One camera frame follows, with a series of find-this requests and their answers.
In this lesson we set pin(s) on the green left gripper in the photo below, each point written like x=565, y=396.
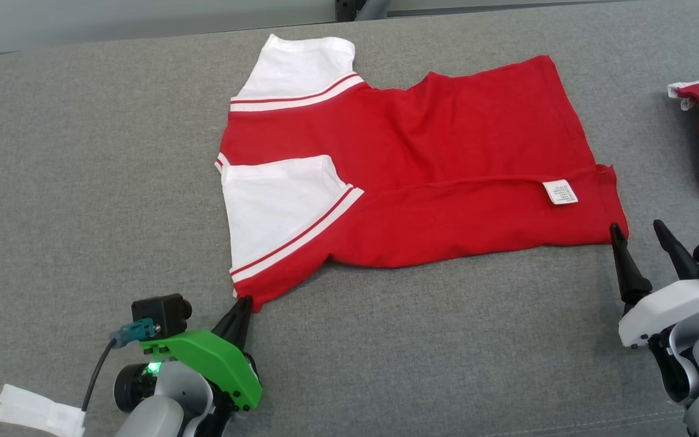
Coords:
x=216, y=358

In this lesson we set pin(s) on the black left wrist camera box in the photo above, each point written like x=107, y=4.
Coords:
x=158, y=312

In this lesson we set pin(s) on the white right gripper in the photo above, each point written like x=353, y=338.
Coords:
x=659, y=312

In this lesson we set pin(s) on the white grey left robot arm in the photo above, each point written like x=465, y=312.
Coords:
x=167, y=419

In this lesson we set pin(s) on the grey metal stand post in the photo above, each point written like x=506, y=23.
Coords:
x=371, y=9

